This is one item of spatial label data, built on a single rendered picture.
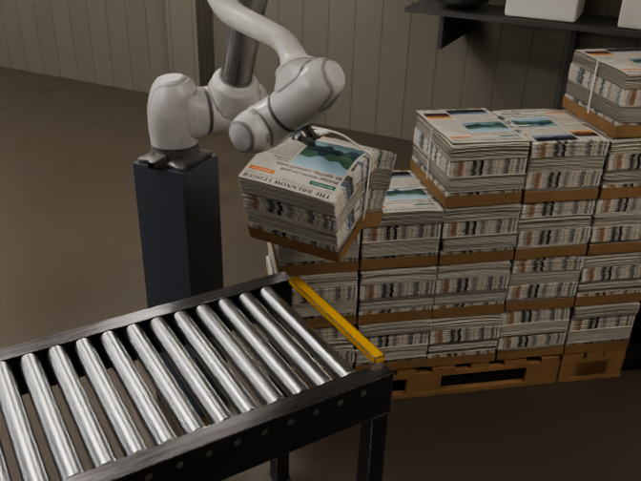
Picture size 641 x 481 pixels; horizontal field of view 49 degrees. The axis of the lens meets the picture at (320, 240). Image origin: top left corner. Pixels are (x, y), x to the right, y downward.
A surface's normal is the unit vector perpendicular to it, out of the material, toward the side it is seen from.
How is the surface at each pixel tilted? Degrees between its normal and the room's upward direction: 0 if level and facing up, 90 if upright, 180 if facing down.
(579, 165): 90
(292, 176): 19
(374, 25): 90
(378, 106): 90
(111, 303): 0
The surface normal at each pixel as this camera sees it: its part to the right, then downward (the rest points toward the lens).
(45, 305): 0.03, -0.88
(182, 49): -0.43, 0.41
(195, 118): 0.48, 0.40
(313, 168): -0.07, -0.72
